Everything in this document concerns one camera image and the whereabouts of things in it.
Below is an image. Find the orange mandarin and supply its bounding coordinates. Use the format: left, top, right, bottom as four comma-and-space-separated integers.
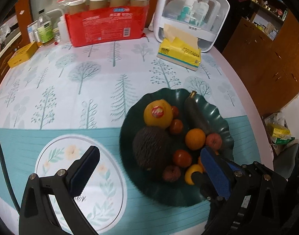
198, 157, 206, 172
185, 128, 206, 151

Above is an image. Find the red cherry tomato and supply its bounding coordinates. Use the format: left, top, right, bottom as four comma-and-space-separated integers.
169, 119, 183, 134
173, 149, 192, 168
171, 106, 179, 119

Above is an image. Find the reddish brown lychee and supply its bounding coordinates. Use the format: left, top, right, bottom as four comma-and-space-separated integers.
205, 133, 222, 151

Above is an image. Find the dark avocado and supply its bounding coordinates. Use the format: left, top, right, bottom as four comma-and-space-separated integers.
132, 126, 171, 170

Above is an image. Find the overripe dark banana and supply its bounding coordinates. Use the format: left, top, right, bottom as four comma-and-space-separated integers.
184, 91, 215, 135

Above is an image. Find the large orange with sticker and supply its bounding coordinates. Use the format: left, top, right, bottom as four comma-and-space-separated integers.
144, 99, 173, 129

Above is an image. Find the dark red wrinkled fruit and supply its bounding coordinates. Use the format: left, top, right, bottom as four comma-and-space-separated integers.
163, 165, 181, 183

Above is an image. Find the dark green leaf plate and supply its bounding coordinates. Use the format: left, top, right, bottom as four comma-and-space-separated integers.
119, 88, 236, 208

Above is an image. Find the wooden cabinet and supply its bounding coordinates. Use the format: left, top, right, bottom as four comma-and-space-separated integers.
222, 0, 299, 116

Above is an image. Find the yellow tissue pack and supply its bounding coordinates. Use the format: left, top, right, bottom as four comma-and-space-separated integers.
157, 24, 201, 71

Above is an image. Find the white storage box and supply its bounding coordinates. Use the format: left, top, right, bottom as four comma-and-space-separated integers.
153, 0, 230, 52

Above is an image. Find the yellow cardboard box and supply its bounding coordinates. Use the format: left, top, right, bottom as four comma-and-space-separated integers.
8, 41, 38, 68

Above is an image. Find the white plastic bottle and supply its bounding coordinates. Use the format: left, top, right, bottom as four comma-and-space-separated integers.
58, 15, 70, 42

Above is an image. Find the green label clear bottle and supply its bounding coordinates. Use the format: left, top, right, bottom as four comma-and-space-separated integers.
37, 9, 54, 46

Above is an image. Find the small white blue box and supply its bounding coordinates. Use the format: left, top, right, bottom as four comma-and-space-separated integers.
27, 21, 39, 42

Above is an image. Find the red plastic package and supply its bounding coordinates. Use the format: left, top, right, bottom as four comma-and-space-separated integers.
58, 0, 150, 47

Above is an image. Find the black cable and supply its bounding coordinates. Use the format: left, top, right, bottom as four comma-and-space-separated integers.
0, 128, 22, 213

